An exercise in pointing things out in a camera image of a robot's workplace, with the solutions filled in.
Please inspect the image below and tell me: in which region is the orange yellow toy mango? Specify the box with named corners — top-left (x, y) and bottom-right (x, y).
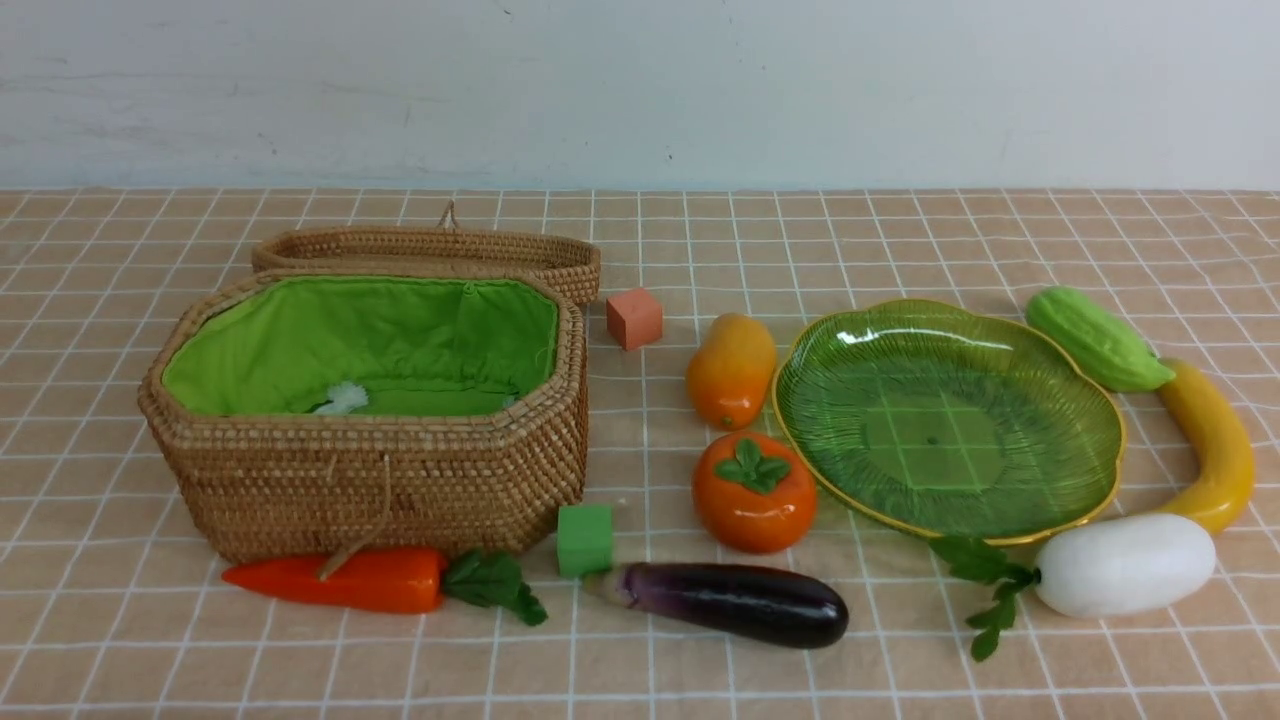
top-left (685, 313), bottom-right (777, 432)

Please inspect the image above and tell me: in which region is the orange toy persimmon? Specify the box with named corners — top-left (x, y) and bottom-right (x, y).
top-left (691, 430), bottom-right (818, 553)

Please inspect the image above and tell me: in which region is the purple toy eggplant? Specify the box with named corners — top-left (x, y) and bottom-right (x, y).
top-left (582, 562), bottom-right (850, 650)

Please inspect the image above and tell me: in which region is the orange toy carrot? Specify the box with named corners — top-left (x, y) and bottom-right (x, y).
top-left (221, 547), bottom-right (548, 626)

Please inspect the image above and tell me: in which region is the green toy bitter gourd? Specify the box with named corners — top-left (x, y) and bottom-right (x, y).
top-left (1025, 286), bottom-right (1175, 393)

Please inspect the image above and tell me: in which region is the white toy radish with leaves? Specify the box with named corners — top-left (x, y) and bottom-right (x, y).
top-left (927, 512), bottom-right (1217, 662)

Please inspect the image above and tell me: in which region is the yellow toy banana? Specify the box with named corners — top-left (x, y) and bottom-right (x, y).
top-left (1157, 357), bottom-right (1256, 536)

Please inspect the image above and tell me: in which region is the orange foam cube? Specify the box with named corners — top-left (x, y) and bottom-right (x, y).
top-left (605, 287), bottom-right (664, 351)

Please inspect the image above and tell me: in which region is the woven wicker basket lid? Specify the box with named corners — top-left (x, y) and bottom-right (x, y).
top-left (251, 201), bottom-right (602, 305)

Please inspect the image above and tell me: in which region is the green foam cube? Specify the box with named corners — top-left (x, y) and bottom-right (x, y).
top-left (556, 503), bottom-right (614, 578)

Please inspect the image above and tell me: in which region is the woven wicker basket green lining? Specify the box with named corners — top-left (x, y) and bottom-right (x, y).
top-left (138, 266), bottom-right (590, 565)

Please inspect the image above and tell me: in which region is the green glass leaf plate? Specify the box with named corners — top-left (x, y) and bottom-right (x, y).
top-left (771, 299), bottom-right (1126, 544)

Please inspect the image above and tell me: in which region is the checkered beige tablecloth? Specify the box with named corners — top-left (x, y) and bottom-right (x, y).
top-left (1, 188), bottom-right (1277, 719)

